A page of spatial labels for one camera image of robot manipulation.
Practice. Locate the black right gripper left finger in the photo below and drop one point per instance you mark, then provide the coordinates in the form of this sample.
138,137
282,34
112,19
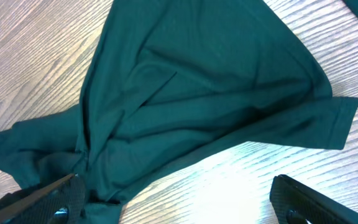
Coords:
60,202

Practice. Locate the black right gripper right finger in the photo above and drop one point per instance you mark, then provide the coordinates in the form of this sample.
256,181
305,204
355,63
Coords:
294,202

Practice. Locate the plain black t-shirt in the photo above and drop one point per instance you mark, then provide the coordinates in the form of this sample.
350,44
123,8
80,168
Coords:
171,83

